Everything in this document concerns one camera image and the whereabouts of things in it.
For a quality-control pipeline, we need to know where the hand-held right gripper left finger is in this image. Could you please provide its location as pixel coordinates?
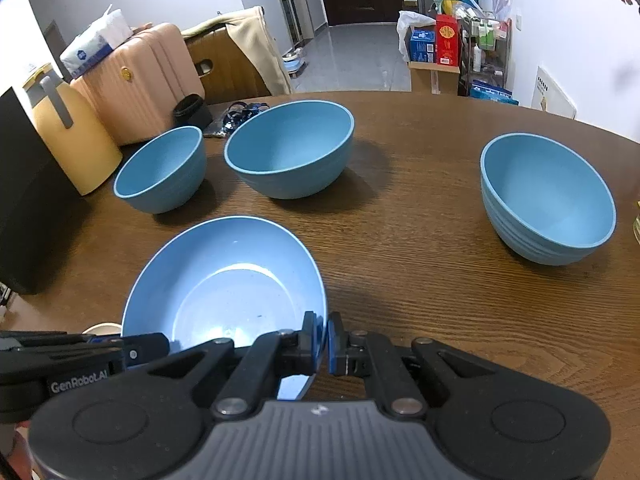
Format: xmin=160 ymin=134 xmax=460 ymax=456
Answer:
xmin=144 ymin=311 xmax=327 ymax=419

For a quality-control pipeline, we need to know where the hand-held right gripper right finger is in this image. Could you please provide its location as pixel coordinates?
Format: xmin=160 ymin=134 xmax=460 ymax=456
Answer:
xmin=327 ymin=311 xmax=501 ymax=419

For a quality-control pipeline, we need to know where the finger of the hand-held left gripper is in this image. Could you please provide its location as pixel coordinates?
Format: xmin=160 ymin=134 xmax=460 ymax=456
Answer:
xmin=0 ymin=331 xmax=171 ymax=368

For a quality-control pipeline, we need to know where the cream plate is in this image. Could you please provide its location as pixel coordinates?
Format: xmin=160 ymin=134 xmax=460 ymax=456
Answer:
xmin=81 ymin=322 xmax=124 ymax=337

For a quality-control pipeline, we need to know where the large blue deep plate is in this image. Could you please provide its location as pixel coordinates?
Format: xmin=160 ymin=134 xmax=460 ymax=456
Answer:
xmin=121 ymin=215 xmax=329 ymax=402

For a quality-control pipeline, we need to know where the small blue bowl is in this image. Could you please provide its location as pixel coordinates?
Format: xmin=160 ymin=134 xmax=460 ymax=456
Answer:
xmin=113 ymin=126 xmax=208 ymax=214

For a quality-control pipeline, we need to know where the large blue bowl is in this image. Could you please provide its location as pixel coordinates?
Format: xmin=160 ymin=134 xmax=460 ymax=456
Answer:
xmin=223 ymin=100 xmax=356 ymax=200

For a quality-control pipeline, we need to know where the medium blue bowl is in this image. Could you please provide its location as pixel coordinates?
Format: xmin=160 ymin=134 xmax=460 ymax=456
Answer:
xmin=479 ymin=133 xmax=617 ymax=266

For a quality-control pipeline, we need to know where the person's left forearm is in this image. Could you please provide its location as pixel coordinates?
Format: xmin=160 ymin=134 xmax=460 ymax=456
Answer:
xmin=7 ymin=422 xmax=33 ymax=480

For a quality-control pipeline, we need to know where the black paper bag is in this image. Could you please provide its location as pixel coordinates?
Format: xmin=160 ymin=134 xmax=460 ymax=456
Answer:
xmin=0 ymin=85 xmax=86 ymax=296

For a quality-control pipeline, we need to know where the yellow thermos jug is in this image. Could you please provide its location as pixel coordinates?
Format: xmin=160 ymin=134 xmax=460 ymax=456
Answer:
xmin=22 ymin=62 xmax=123 ymax=196

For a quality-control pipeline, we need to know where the black ribbed cup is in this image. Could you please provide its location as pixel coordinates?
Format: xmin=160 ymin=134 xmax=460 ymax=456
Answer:
xmin=173 ymin=96 xmax=213 ymax=128

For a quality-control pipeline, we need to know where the pink suitcase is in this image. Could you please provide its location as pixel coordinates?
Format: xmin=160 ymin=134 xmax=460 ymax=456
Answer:
xmin=70 ymin=22 xmax=206 ymax=146

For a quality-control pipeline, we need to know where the cardboard box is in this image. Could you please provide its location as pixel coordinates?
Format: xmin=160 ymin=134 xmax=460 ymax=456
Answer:
xmin=407 ymin=60 xmax=461 ymax=95

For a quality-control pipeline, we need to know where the brown chair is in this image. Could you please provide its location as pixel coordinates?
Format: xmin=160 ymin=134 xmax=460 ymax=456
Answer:
xmin=184 ymin=27 xmax=273 ymax=106

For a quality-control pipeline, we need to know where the blue plastic package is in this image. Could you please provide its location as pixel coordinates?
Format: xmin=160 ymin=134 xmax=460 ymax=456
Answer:
xmin=470 ymin=79 xmax=520 ymax=106

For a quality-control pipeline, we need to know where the beige jacket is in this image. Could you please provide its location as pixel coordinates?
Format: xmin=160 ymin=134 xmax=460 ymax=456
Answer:
xmin=182 ymin=6 xmax=296 ymax=96

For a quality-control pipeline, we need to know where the blue carton box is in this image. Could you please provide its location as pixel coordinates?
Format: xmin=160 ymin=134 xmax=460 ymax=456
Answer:
xmin=410 ymin=29 xmax=437 ymax=64

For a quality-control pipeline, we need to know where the white blue tissue pack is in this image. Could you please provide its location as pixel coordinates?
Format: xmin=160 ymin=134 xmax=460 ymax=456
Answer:
xmin=60 ymin=4 xmax=133 ymax=78

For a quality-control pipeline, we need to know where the red carton box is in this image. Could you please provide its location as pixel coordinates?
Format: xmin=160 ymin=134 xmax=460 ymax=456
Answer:
xmin=435 ymin=14 xmax=462 ymax=67

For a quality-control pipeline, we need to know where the metal storage rack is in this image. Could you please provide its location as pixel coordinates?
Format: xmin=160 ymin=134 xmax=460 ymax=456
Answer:
xmin=457 ymin=17 xmax=513 ymax=98

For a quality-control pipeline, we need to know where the white plastic bag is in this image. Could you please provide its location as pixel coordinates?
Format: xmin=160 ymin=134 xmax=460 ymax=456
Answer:
xmin=397 ymin=10 xmax=436 ymax=61

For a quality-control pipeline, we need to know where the grey side door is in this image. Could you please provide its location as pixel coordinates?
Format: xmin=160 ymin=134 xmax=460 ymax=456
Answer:
xmin=270 ymin=0 xmax=317 ymax=48

